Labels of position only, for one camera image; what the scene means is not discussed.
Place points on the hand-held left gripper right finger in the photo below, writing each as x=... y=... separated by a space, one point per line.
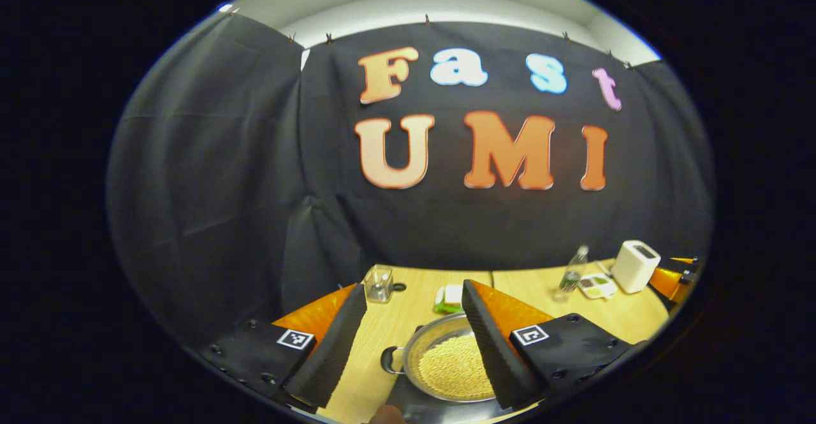
x=491 y=347

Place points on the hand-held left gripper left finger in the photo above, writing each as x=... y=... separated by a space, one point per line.
x=331 y=354

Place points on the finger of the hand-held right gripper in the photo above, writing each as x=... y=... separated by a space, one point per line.
x=663 y=282

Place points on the steel pot with beans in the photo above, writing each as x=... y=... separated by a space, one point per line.
x=446 y=366

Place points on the black induction cooktop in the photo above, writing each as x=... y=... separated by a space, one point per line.
x=414 y=409

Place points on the white toaster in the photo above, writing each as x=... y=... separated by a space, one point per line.
x=634 y=271

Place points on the sandwich on plate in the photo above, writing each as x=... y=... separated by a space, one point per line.
x=451 y=295

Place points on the white divided dish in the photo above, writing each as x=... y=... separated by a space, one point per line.
x=596 y=287

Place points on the clear glass holder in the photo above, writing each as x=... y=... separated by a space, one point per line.
x=379 y=287

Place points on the clear plastic water bottle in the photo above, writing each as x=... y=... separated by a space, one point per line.
x=572 y=277

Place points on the black backdrop cloth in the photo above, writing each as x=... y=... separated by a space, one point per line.
x=255 y=188

